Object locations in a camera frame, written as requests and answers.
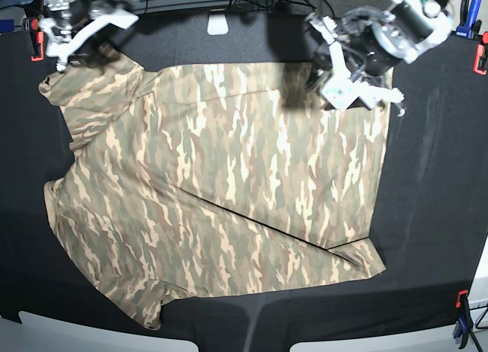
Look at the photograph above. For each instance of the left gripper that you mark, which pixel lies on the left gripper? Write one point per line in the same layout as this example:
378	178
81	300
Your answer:
338	69

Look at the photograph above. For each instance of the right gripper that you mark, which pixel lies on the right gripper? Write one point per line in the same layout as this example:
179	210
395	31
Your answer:
68	30

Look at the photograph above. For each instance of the camouflage t-shirt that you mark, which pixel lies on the camouflage t-shirt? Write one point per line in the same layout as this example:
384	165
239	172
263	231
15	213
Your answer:
212	180

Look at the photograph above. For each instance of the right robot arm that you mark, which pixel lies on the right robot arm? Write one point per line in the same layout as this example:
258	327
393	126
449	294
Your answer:
65	1

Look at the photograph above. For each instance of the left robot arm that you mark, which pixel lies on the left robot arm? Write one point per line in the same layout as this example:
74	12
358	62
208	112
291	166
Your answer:
411	28

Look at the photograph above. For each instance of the orange clamp far left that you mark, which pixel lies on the orange clamp far left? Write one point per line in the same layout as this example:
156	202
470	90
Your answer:
36	38

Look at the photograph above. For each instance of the orange clamp far right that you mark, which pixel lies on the orange clamp far right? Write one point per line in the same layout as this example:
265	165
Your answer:
480	60

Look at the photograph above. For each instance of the blue clamp top right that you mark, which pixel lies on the blue clamp top right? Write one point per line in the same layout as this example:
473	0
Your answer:
469	25

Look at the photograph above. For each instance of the black table cloth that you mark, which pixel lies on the black table cloth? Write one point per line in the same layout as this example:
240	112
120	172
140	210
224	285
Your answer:
429	225

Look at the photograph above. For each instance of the white tab on cloth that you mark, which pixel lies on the white tab on cloth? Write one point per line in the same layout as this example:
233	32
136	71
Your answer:
217	24

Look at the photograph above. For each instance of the orange blue clamp bottom right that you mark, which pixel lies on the orange blue clamp bottom right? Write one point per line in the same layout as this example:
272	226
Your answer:
464	328

